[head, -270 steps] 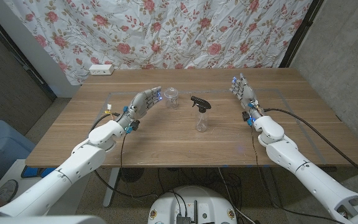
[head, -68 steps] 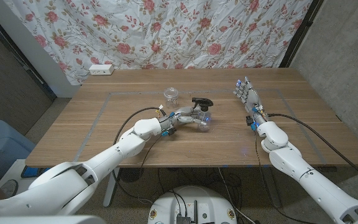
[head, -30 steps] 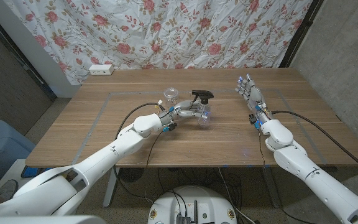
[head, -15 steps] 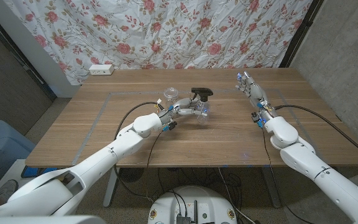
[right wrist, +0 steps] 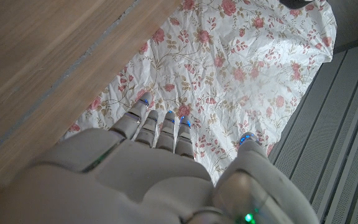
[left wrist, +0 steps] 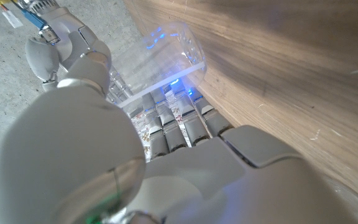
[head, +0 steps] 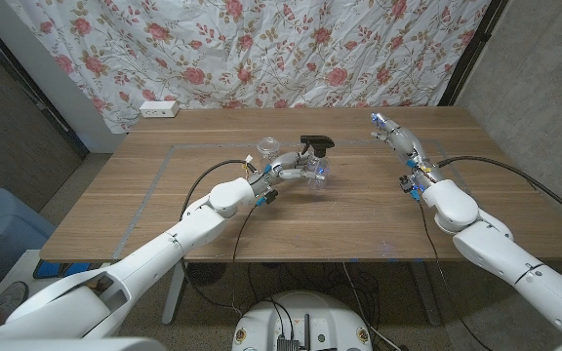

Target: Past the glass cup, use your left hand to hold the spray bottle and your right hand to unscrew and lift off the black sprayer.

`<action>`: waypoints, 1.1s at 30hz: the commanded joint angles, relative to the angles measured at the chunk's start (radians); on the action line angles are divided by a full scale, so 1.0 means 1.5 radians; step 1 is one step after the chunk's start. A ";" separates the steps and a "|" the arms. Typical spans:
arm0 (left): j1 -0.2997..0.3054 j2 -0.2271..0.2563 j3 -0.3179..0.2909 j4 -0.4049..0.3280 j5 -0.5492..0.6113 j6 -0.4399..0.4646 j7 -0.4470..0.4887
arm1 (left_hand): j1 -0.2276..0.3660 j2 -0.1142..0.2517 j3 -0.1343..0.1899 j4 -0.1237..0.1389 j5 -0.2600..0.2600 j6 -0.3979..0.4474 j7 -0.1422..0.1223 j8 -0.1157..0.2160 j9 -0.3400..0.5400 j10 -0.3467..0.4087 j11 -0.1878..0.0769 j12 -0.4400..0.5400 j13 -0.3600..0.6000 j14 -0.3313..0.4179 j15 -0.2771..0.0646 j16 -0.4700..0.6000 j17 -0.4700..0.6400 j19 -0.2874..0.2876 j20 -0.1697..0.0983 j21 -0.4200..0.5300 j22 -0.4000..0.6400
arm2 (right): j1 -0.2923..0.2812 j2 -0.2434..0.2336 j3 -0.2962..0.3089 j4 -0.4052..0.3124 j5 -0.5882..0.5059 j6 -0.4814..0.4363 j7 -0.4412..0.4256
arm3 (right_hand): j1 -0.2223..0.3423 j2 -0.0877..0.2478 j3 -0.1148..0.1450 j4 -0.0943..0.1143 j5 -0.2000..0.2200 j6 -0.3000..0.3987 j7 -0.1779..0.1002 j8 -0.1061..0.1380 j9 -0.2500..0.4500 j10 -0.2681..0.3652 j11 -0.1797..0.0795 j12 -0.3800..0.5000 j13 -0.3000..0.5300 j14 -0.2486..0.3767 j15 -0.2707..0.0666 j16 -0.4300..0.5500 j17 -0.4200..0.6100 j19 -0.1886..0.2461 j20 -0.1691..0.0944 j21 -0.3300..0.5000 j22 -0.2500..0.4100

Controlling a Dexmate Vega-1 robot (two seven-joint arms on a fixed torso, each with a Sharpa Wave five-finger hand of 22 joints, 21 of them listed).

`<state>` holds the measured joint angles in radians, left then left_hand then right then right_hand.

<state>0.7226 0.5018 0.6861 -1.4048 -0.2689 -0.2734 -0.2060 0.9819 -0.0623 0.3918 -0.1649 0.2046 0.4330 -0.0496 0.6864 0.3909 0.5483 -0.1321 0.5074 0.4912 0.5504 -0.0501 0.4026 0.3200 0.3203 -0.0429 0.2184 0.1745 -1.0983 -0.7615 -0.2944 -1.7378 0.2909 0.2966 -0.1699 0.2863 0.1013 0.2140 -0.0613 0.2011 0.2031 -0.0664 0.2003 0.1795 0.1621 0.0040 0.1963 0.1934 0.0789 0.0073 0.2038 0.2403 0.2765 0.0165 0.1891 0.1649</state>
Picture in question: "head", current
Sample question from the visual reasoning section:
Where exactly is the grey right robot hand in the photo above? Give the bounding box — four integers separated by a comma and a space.
370, 111, 446, 184

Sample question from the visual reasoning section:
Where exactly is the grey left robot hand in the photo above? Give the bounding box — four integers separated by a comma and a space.
249, 149, 332, 196

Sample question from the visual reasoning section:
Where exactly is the clear plastic spray bottle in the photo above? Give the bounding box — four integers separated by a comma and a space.
304, 155, 331, 191

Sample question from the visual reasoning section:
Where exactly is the black trigger sprayer head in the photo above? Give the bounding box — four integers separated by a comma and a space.
300, 135, 336, 158

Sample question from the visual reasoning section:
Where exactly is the white robot shoulder housing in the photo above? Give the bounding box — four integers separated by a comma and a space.
0, 337, 168, 351

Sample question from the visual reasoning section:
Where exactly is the clear glass cup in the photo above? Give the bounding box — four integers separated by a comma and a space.
256, 136, 282, 165

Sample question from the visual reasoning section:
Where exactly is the black backdrop stand pole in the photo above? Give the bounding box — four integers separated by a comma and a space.
0, 9, 90, 157
437, 0, 509, 107

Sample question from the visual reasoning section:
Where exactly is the floral print backdrop cloth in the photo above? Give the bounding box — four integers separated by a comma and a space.
5, 0, 492, 136

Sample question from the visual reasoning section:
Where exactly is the black floor fan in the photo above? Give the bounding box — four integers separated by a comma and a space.
185, 262, 227, 288

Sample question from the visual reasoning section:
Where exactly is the white power strip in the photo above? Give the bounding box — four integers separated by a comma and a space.
139, 99, 181, 119

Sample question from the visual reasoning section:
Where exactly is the white robot torso base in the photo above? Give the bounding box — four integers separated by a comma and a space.
231, 291, 374, 351

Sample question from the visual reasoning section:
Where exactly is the grey table leg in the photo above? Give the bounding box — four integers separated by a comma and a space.
410, 260, 442, 327

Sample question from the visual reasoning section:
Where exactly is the white table leg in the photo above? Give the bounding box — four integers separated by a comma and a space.
161, 261, 189, 326

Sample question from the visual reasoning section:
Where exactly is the blue floor pad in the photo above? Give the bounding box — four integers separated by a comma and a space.
33, 260, 92, 280

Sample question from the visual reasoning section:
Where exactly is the blue plastic bin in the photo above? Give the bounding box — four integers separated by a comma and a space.
0, 187, 57, 279

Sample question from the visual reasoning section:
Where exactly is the grey shoe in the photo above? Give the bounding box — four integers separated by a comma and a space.
0, 281, 29, 316

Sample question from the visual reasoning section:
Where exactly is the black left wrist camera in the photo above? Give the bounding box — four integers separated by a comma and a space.
256, 188, 280, 207

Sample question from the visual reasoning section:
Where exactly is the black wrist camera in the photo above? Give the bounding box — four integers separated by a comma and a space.
256, 188, 280, 207
398, 175, 422, 201

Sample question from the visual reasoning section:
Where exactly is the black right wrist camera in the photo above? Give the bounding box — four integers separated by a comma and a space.
398, 175, 422, 201

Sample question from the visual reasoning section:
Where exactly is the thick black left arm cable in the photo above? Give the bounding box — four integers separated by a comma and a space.
179, 159, 258, 220

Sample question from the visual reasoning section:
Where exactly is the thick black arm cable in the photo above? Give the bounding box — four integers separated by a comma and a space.
436, 155, 562, 229
179, 159, 258, 220

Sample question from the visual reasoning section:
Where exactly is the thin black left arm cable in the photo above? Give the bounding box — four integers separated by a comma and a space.
231, 204, 262, 313

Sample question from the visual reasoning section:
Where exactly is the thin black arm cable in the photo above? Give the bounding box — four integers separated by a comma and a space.
231, 204, 262, 313
417, 199, 495, 351

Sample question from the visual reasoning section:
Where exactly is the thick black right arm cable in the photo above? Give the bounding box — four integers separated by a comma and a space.
436, 155, 562, 229

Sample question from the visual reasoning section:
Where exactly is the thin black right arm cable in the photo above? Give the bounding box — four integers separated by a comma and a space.
417, 199, 495, 351

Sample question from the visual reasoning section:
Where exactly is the white floor cable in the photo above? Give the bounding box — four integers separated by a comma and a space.
341, 262, 402, 351

